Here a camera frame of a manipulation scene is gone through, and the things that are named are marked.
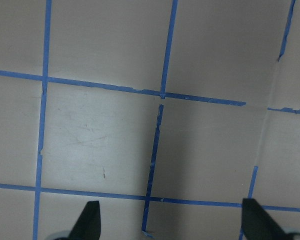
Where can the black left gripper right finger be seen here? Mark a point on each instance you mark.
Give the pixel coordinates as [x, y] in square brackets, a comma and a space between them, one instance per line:
[257, 224]

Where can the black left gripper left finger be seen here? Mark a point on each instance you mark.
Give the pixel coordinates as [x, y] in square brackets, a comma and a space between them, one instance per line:
[88, 225]

